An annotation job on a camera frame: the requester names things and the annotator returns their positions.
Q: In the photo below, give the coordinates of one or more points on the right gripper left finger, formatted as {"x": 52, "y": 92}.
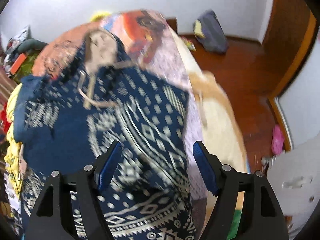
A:
{"x": 52, "y": 215}

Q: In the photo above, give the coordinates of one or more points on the navy patterned hooded sweater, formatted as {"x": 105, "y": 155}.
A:
{"x": 102, "y": 96}

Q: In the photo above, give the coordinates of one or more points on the orange box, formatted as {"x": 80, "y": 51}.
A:
{"x": 18, "y": 62}

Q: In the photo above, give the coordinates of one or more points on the grey backpack on floor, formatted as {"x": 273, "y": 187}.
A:
{"x": 208, "y": 32}

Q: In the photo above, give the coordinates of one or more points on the printed orange bedspread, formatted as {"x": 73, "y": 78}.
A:
{"x": 150, "y": 40}

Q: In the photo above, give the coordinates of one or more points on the white sliding wardrobe door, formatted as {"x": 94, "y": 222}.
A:
{"x": 298, "y": 105}

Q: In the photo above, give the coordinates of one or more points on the pink slipper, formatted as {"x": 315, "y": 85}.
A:
{"x": 277, "y": 140}

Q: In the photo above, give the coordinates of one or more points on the clutter pile of clothes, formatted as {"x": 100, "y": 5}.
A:
{"x": 17, "y": 40}

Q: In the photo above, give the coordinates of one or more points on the red garment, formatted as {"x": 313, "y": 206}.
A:
{"x": 5, "y": 124}

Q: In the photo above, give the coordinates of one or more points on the striped red curtain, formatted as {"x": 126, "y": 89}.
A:
{"x": 7, "y": 84}

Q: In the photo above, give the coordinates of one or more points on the yellow cartoon garment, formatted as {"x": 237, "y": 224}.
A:
{"x": 12, "y": 157}

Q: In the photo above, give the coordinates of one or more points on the wooden door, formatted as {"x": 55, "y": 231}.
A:
{"x": 290, "y": 35}

